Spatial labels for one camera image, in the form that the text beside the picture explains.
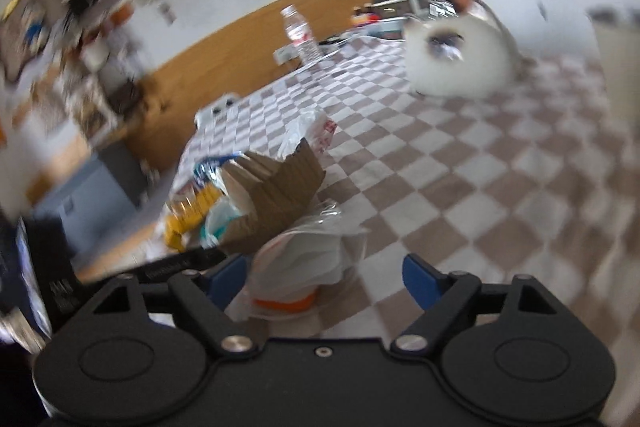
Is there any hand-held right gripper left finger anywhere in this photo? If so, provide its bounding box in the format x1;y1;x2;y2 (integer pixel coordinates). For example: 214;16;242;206
90;254;266;355

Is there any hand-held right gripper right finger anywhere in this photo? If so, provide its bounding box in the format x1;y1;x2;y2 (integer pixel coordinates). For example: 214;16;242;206
390;253;571;355

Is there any clear water bottle red label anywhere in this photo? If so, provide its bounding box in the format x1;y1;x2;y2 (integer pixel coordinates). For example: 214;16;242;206
280;5;326;65

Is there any pale green crumpled wrapper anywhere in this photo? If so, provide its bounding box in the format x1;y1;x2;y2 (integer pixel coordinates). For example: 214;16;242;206
204;201;242;244

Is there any white plastic bag red print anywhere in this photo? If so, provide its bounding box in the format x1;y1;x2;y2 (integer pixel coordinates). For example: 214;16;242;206
280;107;338;158

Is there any yellow cigarette pack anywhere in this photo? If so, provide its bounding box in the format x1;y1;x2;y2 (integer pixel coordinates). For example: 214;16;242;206
165;186;222;253

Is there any cluttered shelf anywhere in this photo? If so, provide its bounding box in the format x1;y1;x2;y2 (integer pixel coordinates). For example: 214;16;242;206
0;0;151;142

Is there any clear plastic bag orange lid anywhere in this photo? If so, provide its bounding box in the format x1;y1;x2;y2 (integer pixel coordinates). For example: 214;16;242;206
225;202;371;323

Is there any brown white checkered tablecloth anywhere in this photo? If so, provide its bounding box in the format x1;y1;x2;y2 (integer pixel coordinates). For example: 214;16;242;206
170;24;640;343

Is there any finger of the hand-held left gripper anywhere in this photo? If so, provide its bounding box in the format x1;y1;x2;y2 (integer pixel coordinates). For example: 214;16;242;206
135;249;226;282

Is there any white fluffy plush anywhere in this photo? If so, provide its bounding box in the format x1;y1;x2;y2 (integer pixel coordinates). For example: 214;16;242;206
402;14;516;100

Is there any grey cabinet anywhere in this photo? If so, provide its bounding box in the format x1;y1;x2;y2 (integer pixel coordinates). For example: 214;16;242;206
30;141;151;258

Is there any small white box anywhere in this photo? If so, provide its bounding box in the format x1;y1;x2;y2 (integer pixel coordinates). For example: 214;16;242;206
273;44;301;68

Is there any blue snack wrapper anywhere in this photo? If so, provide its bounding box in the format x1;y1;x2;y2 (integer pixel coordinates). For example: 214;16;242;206
192;153;246;188

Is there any white power adapter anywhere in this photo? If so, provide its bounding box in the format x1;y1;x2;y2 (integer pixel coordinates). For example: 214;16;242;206
195;93;240;128

